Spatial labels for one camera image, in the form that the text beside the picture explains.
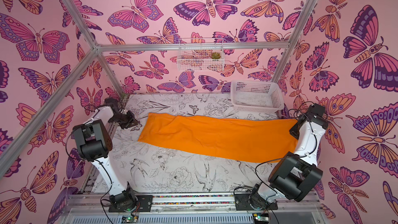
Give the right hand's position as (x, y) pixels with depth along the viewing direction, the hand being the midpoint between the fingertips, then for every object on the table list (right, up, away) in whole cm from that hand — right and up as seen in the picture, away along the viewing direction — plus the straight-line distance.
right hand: (303, 137), depth 77 cm
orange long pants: (-14, -4, +15) cm, 22 cm away
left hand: (-90, +7, +22) cm, 93 cm away
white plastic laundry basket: (-8, +24, +44) cm, 50 cm away
